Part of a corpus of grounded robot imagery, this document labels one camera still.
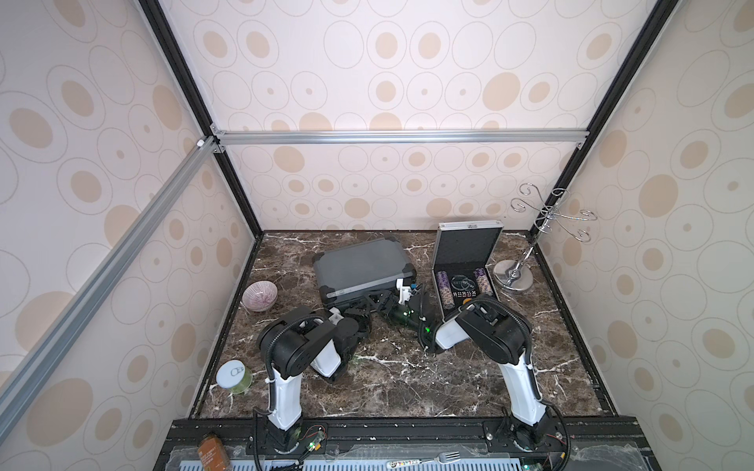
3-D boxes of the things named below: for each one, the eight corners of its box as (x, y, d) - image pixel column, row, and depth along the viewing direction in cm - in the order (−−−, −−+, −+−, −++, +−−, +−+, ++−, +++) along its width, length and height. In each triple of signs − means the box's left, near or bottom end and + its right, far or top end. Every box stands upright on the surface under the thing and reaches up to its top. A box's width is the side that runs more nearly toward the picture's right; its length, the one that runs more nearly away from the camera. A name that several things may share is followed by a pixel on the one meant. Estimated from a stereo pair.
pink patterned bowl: (244, 313, 98) (238, 304, 94) (252, 290, 104) (247, 281, 100) (275, 313, 99) (270, 304, 94) (281, 290, 104) (277, 281, 100)
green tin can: (221, 393, 82) (209, 386, 77) (229, 368, 87) (219, 359, 81) (248, 393, 82) (238, 386, 77) (255, 368, 87) (246, 359, 81)
